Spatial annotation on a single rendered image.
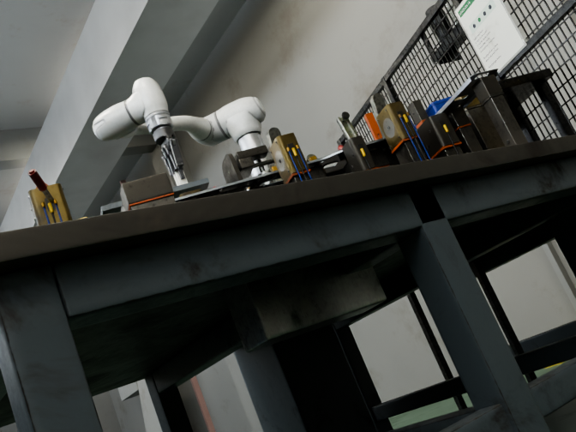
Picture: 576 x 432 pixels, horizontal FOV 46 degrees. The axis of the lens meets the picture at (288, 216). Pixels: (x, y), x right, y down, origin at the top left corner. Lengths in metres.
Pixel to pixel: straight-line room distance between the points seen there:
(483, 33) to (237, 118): 1.04
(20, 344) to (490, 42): 2.04
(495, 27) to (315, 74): 3.54
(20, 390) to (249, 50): 5.98
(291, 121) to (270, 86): 0.43
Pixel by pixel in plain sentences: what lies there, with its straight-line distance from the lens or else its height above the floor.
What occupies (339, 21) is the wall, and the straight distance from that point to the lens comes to 5.73.
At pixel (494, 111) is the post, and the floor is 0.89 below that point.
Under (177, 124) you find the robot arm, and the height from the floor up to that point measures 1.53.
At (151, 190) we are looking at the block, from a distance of 1.75.
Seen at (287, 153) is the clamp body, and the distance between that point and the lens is 1.86.
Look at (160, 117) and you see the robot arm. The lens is 2.43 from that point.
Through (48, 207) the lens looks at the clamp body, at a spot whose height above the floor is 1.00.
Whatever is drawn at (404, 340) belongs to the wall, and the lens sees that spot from 5.68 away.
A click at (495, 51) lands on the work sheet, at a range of 2.57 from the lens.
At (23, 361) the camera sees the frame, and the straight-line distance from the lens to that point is 0.91.
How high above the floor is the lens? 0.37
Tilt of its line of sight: 14 degrees up
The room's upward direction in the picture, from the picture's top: 23 degrees counter-clockwise
